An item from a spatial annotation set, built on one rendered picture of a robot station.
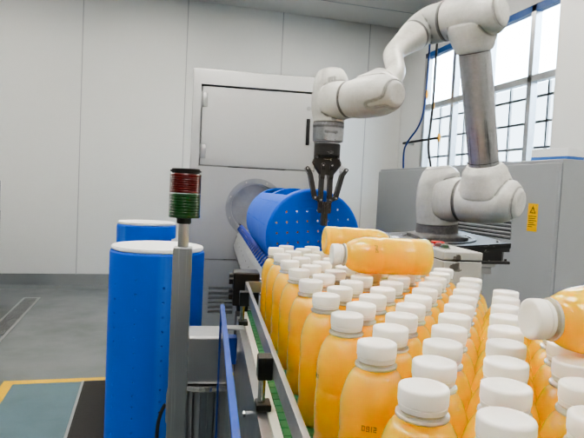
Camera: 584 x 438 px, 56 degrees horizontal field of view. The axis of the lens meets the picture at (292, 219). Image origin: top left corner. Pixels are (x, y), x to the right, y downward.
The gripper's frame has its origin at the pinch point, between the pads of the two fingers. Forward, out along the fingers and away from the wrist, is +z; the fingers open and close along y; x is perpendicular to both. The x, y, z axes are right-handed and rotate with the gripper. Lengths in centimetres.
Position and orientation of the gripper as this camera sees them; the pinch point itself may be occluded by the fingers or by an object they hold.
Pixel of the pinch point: (323, 213)
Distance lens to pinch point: 158.4
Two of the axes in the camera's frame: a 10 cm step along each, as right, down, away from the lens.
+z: -0.5, 10.0, 0.5
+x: -1.5, -0.6, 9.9
